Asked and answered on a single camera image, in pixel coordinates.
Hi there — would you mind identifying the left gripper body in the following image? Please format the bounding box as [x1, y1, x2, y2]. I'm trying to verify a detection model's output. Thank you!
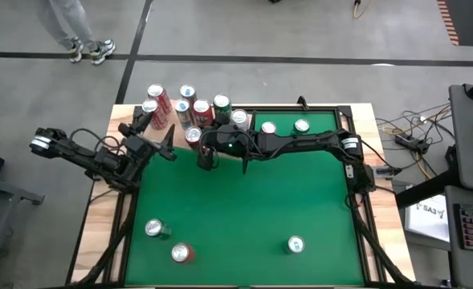
[117, 122, 178, 166]

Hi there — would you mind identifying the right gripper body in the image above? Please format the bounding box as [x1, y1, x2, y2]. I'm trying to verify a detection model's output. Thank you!
[198, 124, 259, 172]

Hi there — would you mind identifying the red Coca-Cola can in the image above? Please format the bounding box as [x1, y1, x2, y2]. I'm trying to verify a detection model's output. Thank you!
[146, 83, 173, 116]
[141, 99, 169, 132]
[259, 120, 278, 136]

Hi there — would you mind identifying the red soda can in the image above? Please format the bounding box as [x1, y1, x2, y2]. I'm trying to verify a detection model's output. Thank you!
[192, 98, 215, 128]
[184, 125, 204, 150]
[170, 242, 196, 264]

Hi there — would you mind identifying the blue silver Red Bull can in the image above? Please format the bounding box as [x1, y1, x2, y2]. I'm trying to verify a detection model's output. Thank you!
[178, 83, 198, 106]
[173, 98, 196, 132]
[287, 234, 306, 255]

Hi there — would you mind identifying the green Sprite can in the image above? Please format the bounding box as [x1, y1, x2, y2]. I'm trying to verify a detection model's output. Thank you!
[292, 118, 311, 136]
[212, 93, 233, 124]
[144, 218, 172, 241]

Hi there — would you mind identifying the green table mat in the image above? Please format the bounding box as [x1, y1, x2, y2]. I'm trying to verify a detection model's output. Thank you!
[124, 106, 365, 287]

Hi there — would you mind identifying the grey metal cart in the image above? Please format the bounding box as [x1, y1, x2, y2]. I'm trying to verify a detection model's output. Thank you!
[0, 172, 45, 289]

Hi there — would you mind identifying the person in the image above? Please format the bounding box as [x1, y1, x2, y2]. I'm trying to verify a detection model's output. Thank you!
[39, 0, 116, 65]

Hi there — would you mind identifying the black power strip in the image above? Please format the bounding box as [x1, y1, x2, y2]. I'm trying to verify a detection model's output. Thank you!
[394, 134, 430, 156]

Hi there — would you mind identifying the white paper sign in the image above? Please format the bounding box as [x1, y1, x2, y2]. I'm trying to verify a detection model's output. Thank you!
[403, 194, 451, 243]

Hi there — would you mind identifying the grey desk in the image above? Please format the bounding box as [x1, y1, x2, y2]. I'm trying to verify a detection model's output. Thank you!
[447, 83, 473, 193]
[443, 185, 473, 289]

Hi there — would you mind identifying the wooden shelf black metal frame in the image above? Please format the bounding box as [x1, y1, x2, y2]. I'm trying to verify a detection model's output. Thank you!
[133, 92, 258, 175]

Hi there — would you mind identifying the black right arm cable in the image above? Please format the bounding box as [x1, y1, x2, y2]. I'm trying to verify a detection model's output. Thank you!
[198, 128, 285, 169]

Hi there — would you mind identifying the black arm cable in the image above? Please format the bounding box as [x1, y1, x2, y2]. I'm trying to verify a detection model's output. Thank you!
[69, 128, 127, 156]
[198, 128, 285, 169]

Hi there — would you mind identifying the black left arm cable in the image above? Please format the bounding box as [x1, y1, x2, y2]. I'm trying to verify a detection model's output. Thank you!
[69, 128, 127, 156]

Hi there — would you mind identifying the black metal rig frame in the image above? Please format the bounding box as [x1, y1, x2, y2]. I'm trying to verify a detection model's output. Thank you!
[65, 103, 416, 289]

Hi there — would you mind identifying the black floor cable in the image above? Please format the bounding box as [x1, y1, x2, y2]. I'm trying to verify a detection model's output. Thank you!
[374, 102, 452, 140]

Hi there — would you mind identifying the yellow floor cable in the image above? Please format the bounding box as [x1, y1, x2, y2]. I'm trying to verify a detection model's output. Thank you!
[380, 124, 432, 180]

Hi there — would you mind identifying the yellow black cable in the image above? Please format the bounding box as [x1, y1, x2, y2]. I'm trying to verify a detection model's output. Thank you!
[352, 0, 372, 20]

